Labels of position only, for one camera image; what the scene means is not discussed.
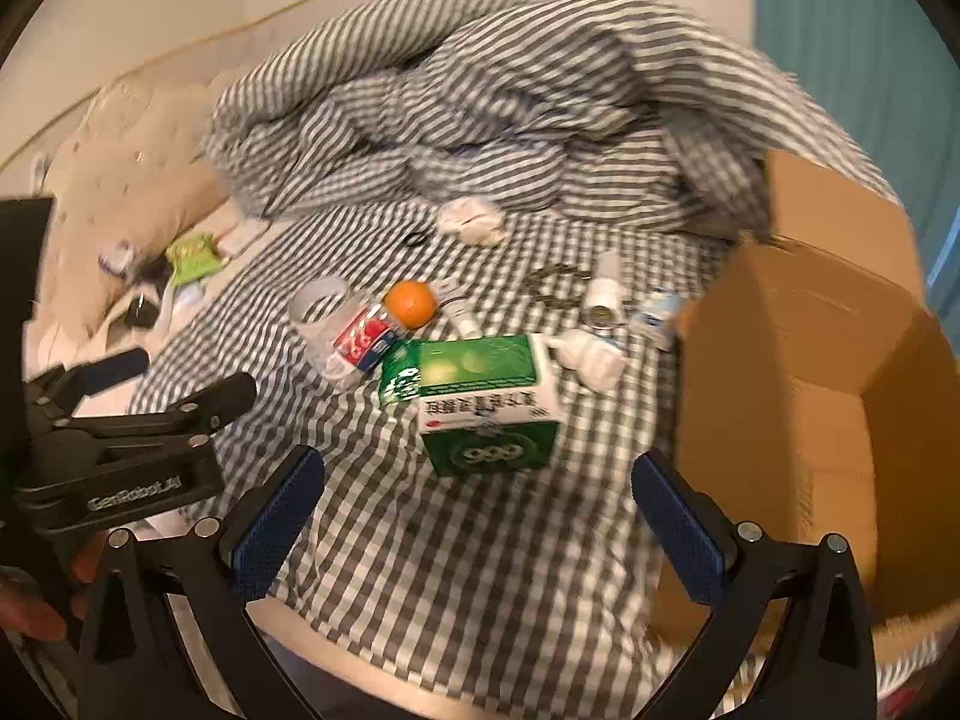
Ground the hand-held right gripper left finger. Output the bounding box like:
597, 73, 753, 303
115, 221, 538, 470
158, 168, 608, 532
75, 444, 327, 720

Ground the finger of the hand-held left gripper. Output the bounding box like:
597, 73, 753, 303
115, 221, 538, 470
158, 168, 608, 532
22, 347, 151, 421
52, 371, 260, 466

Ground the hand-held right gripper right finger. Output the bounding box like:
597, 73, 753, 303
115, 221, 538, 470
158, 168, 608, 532
630, 448, 878, 720

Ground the blue tissue pack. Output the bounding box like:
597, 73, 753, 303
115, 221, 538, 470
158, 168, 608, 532
628, 289, 683, 350

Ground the brown cardboard box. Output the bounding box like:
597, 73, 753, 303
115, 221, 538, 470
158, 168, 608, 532
652, 146, 957, 650

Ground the person's left hand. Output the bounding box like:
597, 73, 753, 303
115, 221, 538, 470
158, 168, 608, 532
0, 532, 106, 642

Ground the green toy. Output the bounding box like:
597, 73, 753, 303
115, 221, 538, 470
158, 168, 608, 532
165, 232, 226, 287

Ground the clear bottle red label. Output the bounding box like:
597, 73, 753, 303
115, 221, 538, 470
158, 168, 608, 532
291, 276, 410, 391

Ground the grey checked bed sheet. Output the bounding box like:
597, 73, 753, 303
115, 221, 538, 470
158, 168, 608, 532
124, 120, 901, 706

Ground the green sachet packet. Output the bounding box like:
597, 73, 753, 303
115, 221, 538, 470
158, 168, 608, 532
379, 340, 422, 410

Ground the beige pillow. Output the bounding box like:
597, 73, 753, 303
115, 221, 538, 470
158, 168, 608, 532
45, 60, 241, 338

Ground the green medicine box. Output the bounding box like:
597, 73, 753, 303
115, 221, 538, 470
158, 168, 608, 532
416, 334, 565, 477

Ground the orange fruit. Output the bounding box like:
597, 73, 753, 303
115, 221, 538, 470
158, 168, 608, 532
385, 280, 437, 329

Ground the white pill bottle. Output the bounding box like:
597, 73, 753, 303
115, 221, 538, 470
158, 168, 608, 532
585, 277, 625, 327

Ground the white tube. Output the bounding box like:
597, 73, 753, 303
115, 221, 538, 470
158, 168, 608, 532
439, 277, 481, 338

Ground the grey checked duvet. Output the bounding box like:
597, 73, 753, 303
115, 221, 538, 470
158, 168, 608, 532
199, 0, 800, 245

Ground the teal curtain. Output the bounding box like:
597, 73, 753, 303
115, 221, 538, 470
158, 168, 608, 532
754, 0, 960, 308

